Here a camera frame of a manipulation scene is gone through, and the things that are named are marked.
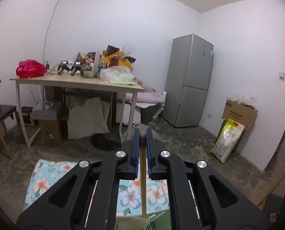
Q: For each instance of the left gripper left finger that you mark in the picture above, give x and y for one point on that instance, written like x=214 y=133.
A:
x=86 y=197

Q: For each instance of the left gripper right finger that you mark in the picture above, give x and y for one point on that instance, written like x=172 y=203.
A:
x=199 y=196

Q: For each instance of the wooden chopstick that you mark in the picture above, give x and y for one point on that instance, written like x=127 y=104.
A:
x=143 y=169

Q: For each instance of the large white ceramic spoon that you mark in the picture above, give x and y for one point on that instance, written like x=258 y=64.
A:
x=131 y=223

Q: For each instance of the green plastic utensil holder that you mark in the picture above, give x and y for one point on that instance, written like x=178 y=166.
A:
x=160 y=220

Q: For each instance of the floral blue tablecloth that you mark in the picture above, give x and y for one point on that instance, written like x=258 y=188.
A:
x=46 y=173

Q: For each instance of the yellow green rice bag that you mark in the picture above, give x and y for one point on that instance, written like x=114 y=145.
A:
x=227 y=139

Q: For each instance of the grey pillow under desk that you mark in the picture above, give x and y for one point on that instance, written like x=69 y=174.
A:
x=87 y=117

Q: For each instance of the cardboard box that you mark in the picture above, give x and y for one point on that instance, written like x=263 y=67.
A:
x=245 y=115

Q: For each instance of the pink floral mattress roll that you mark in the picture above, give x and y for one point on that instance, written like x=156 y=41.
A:
x=150 y=95

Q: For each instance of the grey desk table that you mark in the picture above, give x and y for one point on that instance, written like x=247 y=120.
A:
x=76 y=81

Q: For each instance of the silver refrigerator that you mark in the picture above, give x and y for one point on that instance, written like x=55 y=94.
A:
x=187 y=80

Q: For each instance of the clear plastic bag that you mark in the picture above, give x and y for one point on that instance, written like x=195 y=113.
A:
x=119 y=75

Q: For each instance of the red plastic bag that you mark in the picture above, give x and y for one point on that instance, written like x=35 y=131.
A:
x=30 y=68

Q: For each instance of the yellow plastic bag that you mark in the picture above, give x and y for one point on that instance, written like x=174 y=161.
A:
x=117 y=59

